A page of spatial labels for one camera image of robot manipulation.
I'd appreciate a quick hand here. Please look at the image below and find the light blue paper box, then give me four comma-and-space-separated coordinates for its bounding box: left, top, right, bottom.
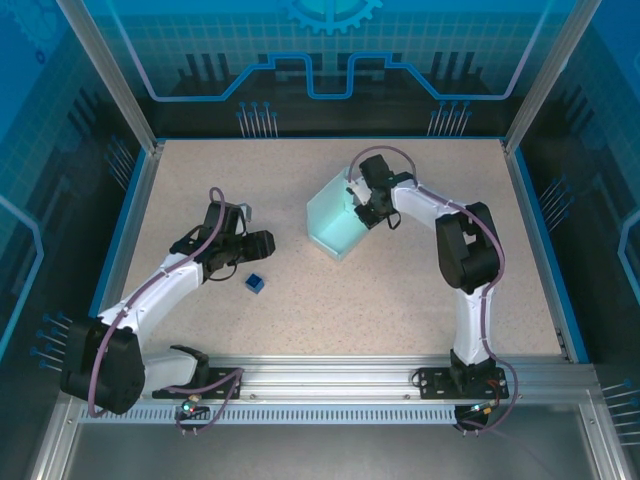
305, 167, 374, 264

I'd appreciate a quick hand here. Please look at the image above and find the aluminium mounting beam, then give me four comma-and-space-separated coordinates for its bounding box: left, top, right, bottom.
62, 355, 599, 401

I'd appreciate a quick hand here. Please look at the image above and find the clear printed acrylic panel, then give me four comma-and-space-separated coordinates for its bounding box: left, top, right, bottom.
102, 0, 551, 104

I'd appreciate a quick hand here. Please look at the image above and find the brushed metal plate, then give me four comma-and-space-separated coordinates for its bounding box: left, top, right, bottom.
62, 419, 601, 480

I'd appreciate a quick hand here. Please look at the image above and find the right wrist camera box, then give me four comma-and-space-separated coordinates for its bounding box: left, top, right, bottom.
344, 180, 372, 207

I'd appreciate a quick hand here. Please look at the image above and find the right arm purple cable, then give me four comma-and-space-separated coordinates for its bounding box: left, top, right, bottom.
347, 144, 519, 437

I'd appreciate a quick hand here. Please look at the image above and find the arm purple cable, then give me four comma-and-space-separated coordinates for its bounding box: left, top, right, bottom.
347, 144, 519, 437
87, 186, 246, 436

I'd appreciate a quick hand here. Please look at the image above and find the aluminium table side rail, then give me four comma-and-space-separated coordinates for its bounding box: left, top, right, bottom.
502, 140, 572, 361
84, 142, 166, 362

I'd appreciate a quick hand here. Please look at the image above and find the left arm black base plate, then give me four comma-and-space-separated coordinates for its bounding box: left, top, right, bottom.
152, 364, 245, 401

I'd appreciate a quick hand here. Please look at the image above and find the small lit cable connector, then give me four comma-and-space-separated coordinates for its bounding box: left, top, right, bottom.
467, 399, 503, 419
177, 393, 206, 417

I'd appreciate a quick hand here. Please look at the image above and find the slotted cable duct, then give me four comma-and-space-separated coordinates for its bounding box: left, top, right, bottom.
78, 403, 460, 425

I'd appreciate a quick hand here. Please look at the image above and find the blue table border frame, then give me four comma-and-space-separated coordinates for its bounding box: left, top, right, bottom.
73, 134, 590, 365

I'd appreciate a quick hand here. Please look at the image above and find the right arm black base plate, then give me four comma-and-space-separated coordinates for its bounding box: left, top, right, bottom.
414, 367, 511, 400

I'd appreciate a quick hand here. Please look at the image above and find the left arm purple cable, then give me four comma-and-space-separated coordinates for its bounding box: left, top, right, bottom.
87, 186, 246, 436

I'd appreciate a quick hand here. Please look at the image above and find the aluminium frame post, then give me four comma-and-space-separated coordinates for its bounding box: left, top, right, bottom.
501, 0, 605, 154
53, 0, 166, 155

